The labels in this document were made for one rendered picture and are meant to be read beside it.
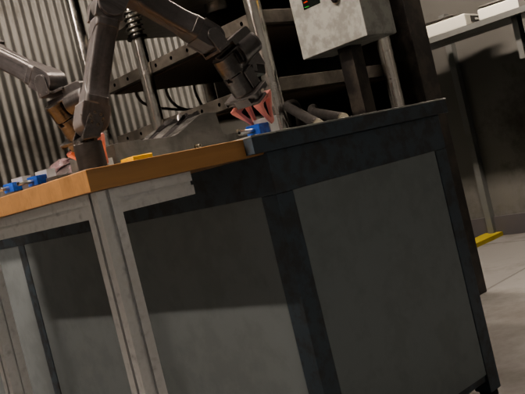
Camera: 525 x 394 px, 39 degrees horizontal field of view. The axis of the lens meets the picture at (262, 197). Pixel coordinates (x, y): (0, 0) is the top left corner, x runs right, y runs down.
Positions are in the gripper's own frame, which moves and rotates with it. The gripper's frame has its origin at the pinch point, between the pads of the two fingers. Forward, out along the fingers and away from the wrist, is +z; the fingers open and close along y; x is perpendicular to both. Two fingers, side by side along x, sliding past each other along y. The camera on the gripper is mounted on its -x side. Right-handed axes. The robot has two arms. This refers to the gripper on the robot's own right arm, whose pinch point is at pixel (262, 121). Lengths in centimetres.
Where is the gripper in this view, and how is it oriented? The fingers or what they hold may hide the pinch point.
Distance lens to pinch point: 189.3
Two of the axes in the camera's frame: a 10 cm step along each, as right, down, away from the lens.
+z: 5.0, 7.6, 4.2
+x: -4.0, 6.3, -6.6
